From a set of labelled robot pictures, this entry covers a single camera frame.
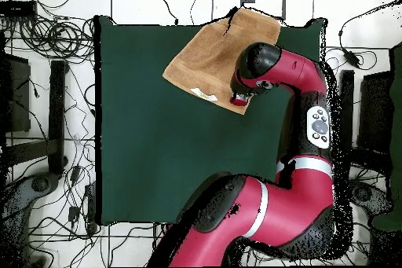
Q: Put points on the dark stand base foot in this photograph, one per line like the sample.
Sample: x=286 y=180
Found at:
x=364 y=193
x=40 y=183

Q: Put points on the dark green table cloth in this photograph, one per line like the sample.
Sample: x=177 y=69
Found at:
x=157 y=154

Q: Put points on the small black power adapter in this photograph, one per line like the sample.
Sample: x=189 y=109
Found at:
x=73 y=214

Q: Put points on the black power strip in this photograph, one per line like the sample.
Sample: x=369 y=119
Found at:
x=90 y=208

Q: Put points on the tan terry towel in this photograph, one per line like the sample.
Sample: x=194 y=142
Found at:
x=207 y=60

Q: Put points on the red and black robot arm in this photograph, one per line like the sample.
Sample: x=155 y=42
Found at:
x=282 y=205

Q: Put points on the dark flat box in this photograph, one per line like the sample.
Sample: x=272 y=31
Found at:
x=17 y=92
x=373 y=114

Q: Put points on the black flat device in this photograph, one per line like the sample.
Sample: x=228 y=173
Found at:
x=17 y=8

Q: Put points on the black stand leg bar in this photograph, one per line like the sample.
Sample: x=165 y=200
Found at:
x=57 y=107
x=347 y=107

